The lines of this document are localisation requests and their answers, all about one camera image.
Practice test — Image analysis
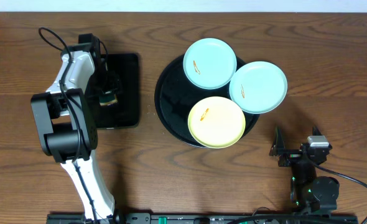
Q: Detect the green yellow sponge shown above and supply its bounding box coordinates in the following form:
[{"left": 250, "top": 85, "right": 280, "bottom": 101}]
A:
[{"left": 99, "top": 93, "right": 118, "bottom": 106}]

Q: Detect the light blue plate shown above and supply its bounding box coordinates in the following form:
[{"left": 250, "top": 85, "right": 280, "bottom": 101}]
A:
[
  {"left": 229, "top": 61, "right": 288, "bottom": 114},
  {"left": 183, "top": 38, "right": 237, "bottom": 90}
]

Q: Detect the yellow plate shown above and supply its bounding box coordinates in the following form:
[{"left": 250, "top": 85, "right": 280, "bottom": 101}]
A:
[{"left": 187, "top": 96, "right": 246, "bottom": 149}]

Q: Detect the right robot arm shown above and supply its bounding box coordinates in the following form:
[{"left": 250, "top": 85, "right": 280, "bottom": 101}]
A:
[{"left": 269, "top": 127, "right": 340, "bottom": 215}]

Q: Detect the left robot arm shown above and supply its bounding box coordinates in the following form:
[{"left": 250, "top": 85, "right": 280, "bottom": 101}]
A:
[{"left": 30, "top": 34, "right": 118, "bottom": 223}]

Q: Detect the black rectangular tray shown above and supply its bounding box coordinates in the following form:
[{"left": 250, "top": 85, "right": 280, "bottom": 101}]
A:
[{"left": 85, "top": 53, "right": 140, "bottom": 129}]

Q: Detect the light blue plate back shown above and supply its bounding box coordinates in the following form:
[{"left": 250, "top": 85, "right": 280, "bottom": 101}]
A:
[{"left": 183, "top": 38, "right": 237, "bottom": 90}]

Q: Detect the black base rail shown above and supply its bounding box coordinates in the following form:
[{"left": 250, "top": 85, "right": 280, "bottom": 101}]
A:
[{"left": 45, "top": 212, "right": 358, "bottom": 224}]

